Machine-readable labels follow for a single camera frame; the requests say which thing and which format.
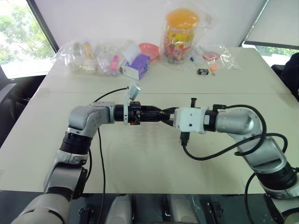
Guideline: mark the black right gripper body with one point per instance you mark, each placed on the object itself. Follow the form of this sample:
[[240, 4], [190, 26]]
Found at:
[[194, 103]]

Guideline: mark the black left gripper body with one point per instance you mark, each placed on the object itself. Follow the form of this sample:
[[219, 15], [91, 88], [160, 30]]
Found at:
[[144, 114]]

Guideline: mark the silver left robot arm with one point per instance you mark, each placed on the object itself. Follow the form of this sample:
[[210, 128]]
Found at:
[[81, 116]]

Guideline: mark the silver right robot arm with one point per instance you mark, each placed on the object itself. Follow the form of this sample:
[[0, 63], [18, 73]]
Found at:
[[243, 121]]

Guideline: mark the small black box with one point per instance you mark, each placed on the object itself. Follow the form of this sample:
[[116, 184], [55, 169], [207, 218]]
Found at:
[[202, 71]]

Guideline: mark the small orange item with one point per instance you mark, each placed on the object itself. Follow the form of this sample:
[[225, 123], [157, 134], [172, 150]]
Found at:
[[214, 68]]

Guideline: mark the purple and white box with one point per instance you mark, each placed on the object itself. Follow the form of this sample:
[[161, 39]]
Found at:
[[137, 67]]

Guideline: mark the clear bag with red item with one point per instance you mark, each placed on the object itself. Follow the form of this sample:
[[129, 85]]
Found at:
[[215, 56]]

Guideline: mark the pink plastic bowl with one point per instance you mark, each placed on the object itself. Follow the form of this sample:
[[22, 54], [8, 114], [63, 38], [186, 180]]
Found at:
[[149, 50]]

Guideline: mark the clear bag with pink items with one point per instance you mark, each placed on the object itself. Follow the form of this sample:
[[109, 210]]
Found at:
[[109, 58]]

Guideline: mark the bead jar with orange lid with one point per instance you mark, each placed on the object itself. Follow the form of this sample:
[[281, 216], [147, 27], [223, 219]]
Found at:
[[178, 37]]

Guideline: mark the clear bag around jar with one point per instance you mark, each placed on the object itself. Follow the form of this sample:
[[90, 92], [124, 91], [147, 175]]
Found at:
[[205, 21]]

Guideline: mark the silver robot leg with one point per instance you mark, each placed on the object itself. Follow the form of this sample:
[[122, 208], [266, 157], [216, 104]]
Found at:
[[183, 208], [120, 208]]

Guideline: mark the clear bag with white bottle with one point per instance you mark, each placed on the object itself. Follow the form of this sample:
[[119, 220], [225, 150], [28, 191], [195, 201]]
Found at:
[[77, 58]]

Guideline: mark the dark chair with clothing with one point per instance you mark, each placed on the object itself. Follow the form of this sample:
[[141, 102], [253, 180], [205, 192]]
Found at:
[[290, 72]]

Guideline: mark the white roller blind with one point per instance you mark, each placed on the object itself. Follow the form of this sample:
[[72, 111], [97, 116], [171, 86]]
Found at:
[[273, 21]]

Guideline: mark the black office chair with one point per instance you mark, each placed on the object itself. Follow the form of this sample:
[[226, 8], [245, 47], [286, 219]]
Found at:
[[11, 95]]

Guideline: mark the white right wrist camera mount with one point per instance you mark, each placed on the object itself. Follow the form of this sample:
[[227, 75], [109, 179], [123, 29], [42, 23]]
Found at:
[[189, 119]]

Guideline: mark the black bracket under table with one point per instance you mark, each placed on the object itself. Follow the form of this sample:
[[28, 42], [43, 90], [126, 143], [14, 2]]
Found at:
[[85, 214], [213, 212]]

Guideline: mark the black window frame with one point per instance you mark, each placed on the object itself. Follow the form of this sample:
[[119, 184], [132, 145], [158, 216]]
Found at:
[[44, 28]]

